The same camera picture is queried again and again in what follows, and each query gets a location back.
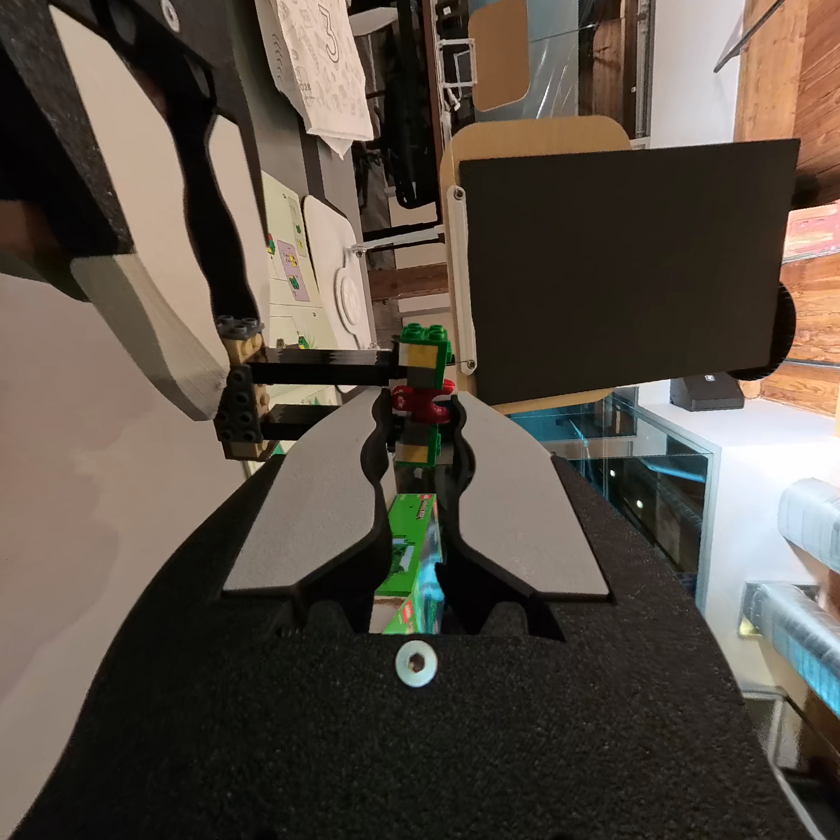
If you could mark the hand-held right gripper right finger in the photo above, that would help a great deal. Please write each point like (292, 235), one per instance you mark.
(525, 518)

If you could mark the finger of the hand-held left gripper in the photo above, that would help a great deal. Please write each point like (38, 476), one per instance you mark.
(144, 328)
(220, 243)

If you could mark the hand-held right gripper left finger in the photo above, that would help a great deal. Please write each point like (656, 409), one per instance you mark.
(308, 518)

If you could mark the black beam green brick assembly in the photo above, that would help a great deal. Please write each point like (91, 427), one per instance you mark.
(328, 367)

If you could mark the green instruction booklet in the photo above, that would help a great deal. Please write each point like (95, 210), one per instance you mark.
(289, 262)

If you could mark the green toy box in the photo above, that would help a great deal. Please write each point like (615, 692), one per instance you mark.
(410, 525)

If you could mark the white rounded panel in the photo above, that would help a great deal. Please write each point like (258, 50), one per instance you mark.
(331, 243)

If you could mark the glass tank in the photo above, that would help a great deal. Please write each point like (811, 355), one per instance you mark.
(630, 453)

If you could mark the white printed paper bag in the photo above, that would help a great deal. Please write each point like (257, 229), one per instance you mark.
(315, 72)

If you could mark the small black device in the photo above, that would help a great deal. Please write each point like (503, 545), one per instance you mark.
(712, 392)

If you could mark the white cabinet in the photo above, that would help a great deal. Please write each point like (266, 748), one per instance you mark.
(754, 459)

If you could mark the wooden chair with black pad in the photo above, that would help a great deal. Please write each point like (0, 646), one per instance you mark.
(623, 275)

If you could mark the white plastic roll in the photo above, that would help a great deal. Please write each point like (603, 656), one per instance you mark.
(814, 518)

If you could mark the red cardboard box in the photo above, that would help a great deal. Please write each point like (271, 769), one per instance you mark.
(814, 229)

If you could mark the black metal frame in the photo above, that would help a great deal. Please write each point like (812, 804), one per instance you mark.
(407, 131)

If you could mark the silver duct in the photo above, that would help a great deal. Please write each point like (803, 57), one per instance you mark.
(787, 623)

